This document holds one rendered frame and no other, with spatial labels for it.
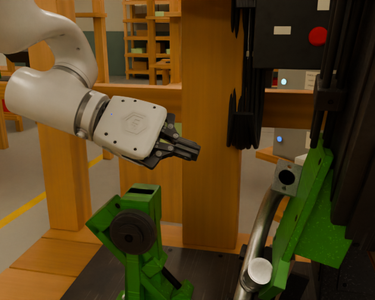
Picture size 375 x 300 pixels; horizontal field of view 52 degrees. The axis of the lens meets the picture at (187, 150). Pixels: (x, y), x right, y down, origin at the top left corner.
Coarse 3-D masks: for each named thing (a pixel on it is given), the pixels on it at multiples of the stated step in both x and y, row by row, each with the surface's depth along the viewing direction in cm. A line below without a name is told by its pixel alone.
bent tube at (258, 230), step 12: (276, 168) 61; (288, 168) 61; (300, 168) 61; (276, 180) 60; (288, 180) 64; (276, 192) 64; (288, 192) 60; (264, 204) 69; (276, 204) 68; (264, 216) 70; (252, 228) 71; (264, 228) 70; (252, 240) 70; (264, 240) 70; (252, 252) 68; (240, 288) 65
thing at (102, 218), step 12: (108, 204) 64; (96, 216) 64; (108, 216) 63; (96, 228) 64; (108, 228) 66; (108, 240) 65; (120, 252) 65; (144, 264) 66; (156, 264) 65; (144, 276) 65; (168, 276) 67; (156, 288) 66; (168, 288) 68; (180, 288) 67; (192, 288) 68
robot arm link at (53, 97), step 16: (16, 80) 63; (32, 80) 63; (48, 80) 64; (64, 80) 65; (80, 80) 67; (16, 96) 63; (32, 96) 63; (48, 96) 62; (64, 96) 63; (80, 96) 63; (16, 112) 65; (32, 112) 64; (48, 112) 63; (64, 112) 62; (64, 128) 64
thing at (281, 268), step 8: (272, 264) 59; (280, 264) 55; (288, 264) 55; (280, 272) 54; (288, 272) 55; (272, 280) 55; (280, 280) 54; (264, 288) 59; (272, 288) 55; (280, 288) 53; (264, 296) 60; (272, 296) 58
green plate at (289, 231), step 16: (320, 144) 54; (320, 160) 51; (304, 176) 58; (320, 176) 50; (304, 192) 54; (320, 192) 52; (288, 208) 62; (304, 208) 52; (320, 208) 53; (288, 224) 58; (304, 224) 53; (320, 224) 54; (288, 240) 55; (304, 240) 55; (320, 240) 54; (336, 240) 54; (272, 256) 63; (288, 256) 55; (304, 256) 56; (320, 256) 55; (336, 256) 55
